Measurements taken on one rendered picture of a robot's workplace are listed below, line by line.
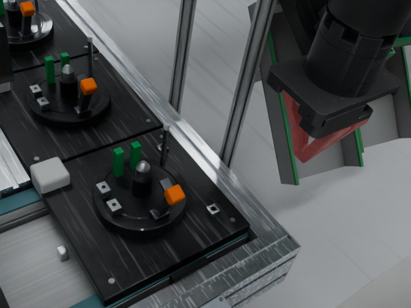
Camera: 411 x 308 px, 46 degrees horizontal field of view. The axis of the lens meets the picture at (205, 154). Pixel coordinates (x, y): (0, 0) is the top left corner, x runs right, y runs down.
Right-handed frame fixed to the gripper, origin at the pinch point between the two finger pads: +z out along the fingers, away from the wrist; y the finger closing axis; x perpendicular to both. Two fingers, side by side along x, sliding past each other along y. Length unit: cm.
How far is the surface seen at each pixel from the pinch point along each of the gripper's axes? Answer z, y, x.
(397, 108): 19.4, -43.7, -11.9
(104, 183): 23.3, 9.0, -22.1
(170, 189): 16.2, 4.9, -12.3
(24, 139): 27.2, 14.6, -38.8
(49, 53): 27, 2, -59
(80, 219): 26.8, 13.6, -20.2
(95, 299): 29.0, 16.6, -9.2
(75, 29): 27, -6, -65
